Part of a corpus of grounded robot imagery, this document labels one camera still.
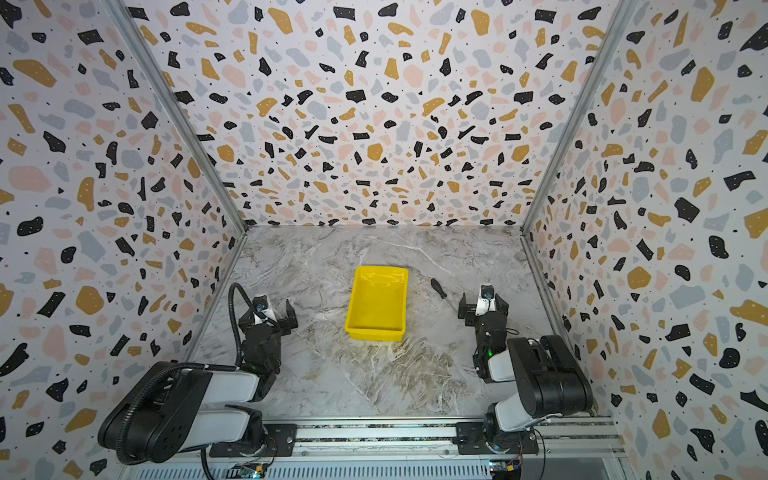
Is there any aluminium corner post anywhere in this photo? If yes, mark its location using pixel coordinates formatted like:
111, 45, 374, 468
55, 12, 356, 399
521, 0, 637, 237
103, 0, 247, 236

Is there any left aluminium corner post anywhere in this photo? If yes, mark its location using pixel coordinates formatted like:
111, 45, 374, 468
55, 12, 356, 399
103, 0, 247, 236

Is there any right electronics board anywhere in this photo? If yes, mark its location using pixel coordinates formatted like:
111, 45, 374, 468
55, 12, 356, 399
490, 459, 522, 480

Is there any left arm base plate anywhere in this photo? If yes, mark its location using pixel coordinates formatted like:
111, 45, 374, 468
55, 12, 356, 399
208, 423, 297, 458

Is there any electronics board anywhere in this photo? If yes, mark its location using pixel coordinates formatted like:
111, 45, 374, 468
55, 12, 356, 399
228, 461, 270, 479
490, 459, 522, 480

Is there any black handled screwdriver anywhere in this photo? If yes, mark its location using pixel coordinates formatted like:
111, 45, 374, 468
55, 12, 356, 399
429, 278, 457, 312

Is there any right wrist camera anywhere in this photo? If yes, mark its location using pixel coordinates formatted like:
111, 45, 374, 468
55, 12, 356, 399
475, 284, 497, 316

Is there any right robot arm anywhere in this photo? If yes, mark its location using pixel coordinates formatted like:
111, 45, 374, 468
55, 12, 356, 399
457, 285, 594, 453

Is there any right aluminium corner post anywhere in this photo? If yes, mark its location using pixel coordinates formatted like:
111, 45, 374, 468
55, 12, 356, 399
521, 0, 637, 237

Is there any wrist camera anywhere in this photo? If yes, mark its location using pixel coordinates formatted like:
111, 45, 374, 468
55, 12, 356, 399
252, 295, 278, 327
475, 284, 497, 316

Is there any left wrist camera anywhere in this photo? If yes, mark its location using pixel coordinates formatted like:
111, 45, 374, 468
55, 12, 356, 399
252, 295, 278, 327

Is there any left electronics board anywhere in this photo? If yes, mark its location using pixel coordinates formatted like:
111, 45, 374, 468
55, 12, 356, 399
228, 461, 270, 479

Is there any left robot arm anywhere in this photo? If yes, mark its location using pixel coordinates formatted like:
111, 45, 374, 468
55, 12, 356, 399
97, 297, 298, 465

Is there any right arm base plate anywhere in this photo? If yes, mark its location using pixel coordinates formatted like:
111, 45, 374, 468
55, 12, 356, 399
452, 422, 539, 456

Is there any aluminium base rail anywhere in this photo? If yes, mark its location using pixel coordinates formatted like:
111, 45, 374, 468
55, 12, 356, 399
116, 415, 637, 480

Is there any black corrugated cable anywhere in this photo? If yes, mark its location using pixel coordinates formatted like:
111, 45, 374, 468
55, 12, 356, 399
115, 282, 265, 463

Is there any yellow plastic bin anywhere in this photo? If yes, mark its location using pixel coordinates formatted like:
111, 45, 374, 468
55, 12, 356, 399
345, 265, 409, 342

